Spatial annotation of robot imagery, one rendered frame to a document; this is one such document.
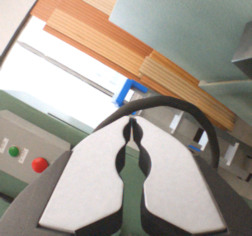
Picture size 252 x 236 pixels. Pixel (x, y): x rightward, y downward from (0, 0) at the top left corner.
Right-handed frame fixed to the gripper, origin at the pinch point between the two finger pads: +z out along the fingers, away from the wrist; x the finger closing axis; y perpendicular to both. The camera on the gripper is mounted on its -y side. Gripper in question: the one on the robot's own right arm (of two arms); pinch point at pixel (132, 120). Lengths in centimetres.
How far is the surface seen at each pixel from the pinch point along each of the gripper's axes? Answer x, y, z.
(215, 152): 23.0, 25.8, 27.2
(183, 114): 35, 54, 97
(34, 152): -17.3, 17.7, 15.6
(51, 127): -16.4, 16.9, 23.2
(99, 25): -27, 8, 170
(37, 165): -16.4, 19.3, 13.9
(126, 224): 0.7, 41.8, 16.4
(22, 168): -19.7, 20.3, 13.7
